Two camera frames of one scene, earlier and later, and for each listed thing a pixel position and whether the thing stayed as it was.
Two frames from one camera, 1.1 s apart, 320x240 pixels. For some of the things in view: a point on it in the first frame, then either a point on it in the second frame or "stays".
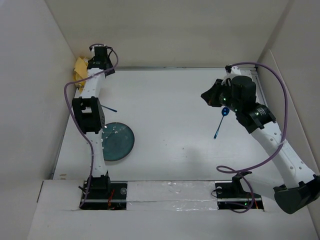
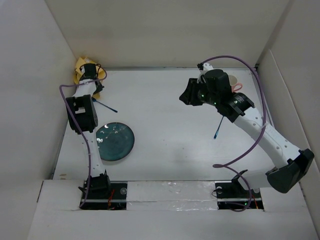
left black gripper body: [107, 62] -> [99, 88]
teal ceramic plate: [118, 141] stays
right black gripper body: [221, 96] -> [198, 93]
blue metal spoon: [225, 111] stays
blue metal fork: [113, 110] stays
